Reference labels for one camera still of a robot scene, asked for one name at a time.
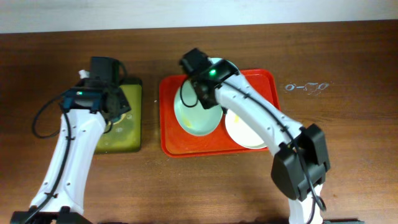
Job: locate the black tray with soapy water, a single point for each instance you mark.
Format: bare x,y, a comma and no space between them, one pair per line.
125,137

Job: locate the red plastic tray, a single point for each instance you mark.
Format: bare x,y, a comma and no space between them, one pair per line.
176,142

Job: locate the light blue plate at back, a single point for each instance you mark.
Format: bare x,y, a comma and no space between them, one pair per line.
222,67

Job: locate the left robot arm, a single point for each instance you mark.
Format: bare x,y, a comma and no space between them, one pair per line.
86,112

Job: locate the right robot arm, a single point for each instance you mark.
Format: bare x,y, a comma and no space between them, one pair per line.
300,154

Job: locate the light green plate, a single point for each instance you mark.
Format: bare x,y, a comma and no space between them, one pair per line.
190,114

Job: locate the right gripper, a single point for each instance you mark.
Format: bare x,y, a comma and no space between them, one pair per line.
205,102

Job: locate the green and yellow sponge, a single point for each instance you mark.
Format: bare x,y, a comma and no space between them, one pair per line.
117,120

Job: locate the cream white plate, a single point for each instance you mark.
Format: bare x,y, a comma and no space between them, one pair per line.
241,133

